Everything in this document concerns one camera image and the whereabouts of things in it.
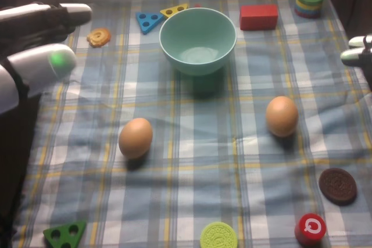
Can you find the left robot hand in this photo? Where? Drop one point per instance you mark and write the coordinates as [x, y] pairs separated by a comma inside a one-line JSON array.
[[40, 65]]

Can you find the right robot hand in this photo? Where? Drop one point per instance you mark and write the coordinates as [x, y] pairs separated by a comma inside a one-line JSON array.
[[359, 56]]

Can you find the brown egg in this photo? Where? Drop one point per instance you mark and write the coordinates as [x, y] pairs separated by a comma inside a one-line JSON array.
[[135, 139], [282, 117]]

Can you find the teal plastic bowl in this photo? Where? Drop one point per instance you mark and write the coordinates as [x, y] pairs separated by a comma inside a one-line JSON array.
[[197, 56]]

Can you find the yellow flower biscuit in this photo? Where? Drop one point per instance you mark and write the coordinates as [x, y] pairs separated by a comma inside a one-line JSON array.
[[98, 37]]

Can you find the red rectangular block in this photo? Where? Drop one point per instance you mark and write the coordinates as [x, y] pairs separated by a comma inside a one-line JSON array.
[[258, 17]]

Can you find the blue triangle block with holes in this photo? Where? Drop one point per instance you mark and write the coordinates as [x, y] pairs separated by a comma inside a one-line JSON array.
[[146, 21]]

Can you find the brown sandwich cookie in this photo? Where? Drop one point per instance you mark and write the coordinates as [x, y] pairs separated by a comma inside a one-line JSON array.
[[337, 186]]

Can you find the yellow triangle block with holes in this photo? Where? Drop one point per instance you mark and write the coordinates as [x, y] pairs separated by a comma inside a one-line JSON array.
[[174, 10]]

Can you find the green triangle block with holes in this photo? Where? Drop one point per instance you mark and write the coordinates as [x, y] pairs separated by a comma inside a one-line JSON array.
[[65, 235]]

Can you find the red cylinder with white mark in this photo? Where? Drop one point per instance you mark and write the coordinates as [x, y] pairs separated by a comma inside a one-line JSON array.
[[309, 229]]

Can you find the blue plaid cloth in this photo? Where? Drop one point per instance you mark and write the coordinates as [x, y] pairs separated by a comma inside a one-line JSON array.
[[189, 178]]

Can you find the green sandwich cookie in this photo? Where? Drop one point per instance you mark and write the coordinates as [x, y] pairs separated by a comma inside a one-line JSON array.
[[218, 235]]

